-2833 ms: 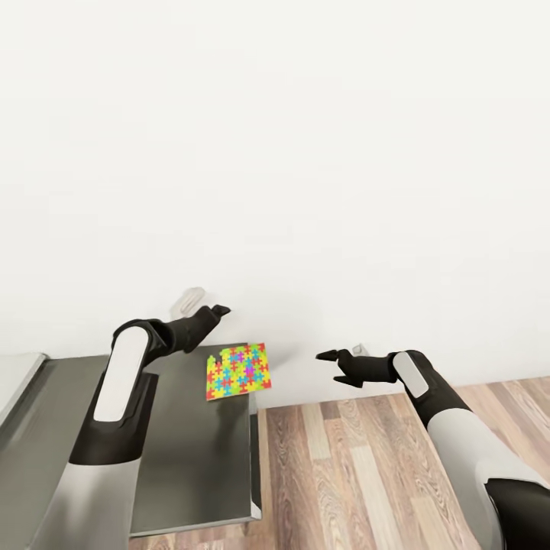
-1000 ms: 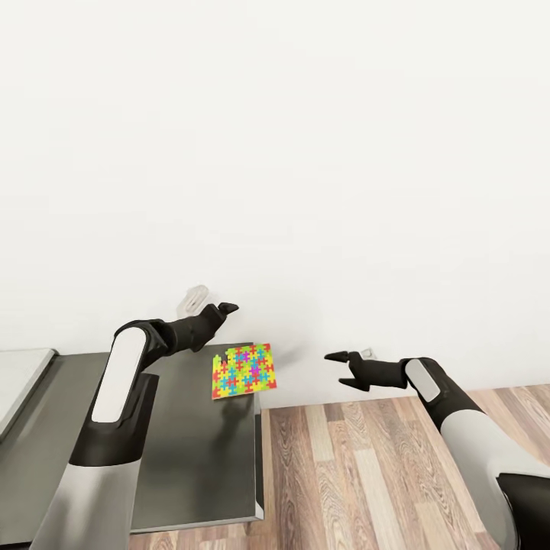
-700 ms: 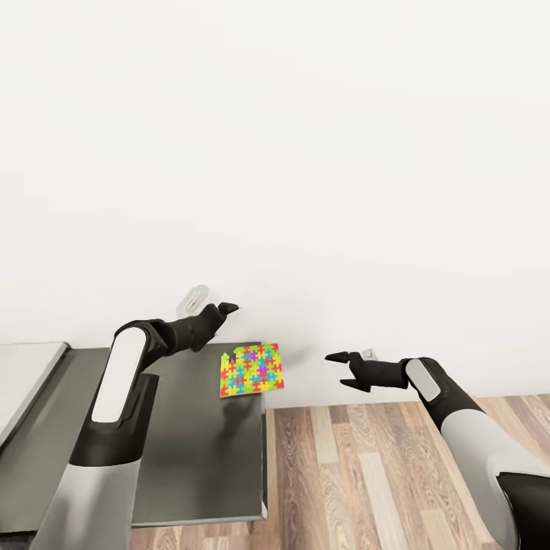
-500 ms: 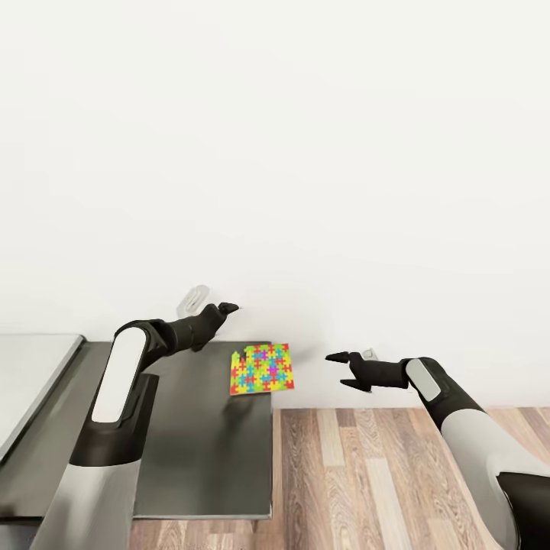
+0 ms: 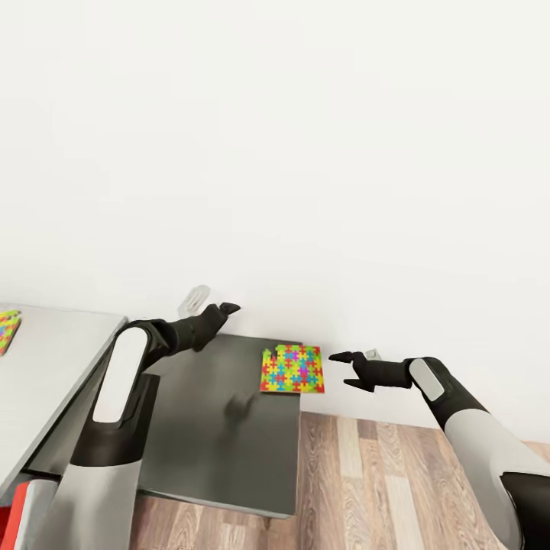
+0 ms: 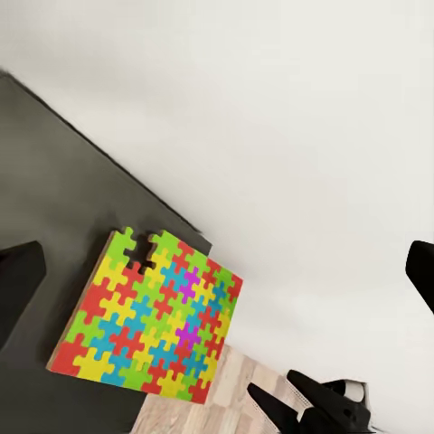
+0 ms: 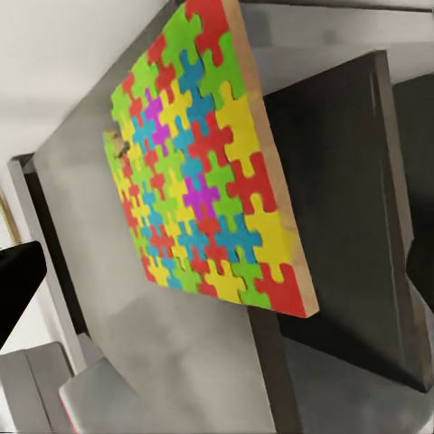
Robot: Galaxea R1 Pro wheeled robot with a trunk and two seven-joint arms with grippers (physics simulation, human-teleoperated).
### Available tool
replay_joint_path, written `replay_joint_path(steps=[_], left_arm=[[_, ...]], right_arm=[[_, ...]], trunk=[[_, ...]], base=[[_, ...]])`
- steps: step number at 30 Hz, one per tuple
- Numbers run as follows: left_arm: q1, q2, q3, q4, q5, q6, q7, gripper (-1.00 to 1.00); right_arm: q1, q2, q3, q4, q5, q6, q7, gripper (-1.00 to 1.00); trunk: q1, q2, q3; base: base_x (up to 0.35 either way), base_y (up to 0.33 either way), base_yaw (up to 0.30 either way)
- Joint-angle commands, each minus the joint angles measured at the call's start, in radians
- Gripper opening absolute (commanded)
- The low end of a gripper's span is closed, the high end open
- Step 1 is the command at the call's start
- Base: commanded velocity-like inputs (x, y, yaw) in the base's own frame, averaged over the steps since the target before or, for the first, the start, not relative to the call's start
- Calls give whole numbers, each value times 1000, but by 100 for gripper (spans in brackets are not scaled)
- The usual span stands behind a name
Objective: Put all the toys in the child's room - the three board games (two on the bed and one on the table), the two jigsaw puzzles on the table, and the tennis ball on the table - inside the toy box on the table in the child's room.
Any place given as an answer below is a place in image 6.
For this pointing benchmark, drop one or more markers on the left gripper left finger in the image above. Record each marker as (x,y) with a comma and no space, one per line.
(22,270)

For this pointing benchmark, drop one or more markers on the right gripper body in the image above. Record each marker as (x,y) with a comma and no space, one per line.
(312,422)

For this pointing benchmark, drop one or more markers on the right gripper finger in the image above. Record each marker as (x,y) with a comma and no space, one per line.
(283,416)
(335,408)

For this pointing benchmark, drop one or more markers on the desk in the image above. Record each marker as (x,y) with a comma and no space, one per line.
(58,189)

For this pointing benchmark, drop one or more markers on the jigsaw puzzle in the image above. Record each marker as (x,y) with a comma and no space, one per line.
(159,331)

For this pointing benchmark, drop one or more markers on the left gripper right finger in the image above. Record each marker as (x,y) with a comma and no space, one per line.
(420,269)

